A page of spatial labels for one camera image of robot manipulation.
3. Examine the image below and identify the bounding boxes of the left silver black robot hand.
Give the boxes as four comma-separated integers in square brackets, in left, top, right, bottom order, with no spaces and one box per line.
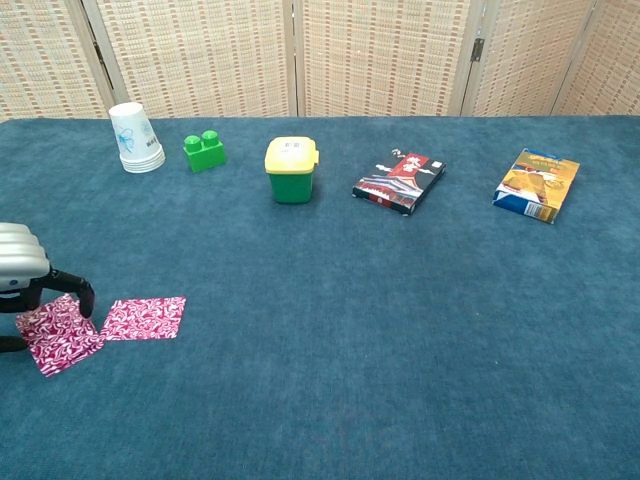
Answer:
[0,222,96,354]

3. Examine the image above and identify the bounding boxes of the red white patterned cloth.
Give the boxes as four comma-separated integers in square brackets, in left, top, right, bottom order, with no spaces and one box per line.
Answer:
[14,293,107,379]

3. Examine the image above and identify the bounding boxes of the upside-down white paper cups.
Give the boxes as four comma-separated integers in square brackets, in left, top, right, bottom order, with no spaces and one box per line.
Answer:
[108,101,167,175]

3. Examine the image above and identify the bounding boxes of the woven folding screen panel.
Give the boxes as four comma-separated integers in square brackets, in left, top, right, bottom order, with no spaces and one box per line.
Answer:
[0,0,117,121]
[79,0,301,119]
[292,0,485,118]
[459,0,597,118]
[552,0,640,117]

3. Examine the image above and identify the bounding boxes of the green toy building brick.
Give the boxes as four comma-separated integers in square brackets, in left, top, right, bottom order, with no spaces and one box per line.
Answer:
[182,130,229,174]

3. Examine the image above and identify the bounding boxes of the green container with yellow lid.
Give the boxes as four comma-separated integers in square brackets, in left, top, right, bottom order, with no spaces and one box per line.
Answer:
[264,135,321,205]

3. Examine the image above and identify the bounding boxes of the black red printed box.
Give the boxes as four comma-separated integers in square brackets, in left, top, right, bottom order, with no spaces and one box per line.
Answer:
[352,148,448,218]

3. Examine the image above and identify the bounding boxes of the yellow blue snack box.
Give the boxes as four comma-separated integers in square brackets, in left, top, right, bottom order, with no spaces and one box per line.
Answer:
[492,147,581,225]

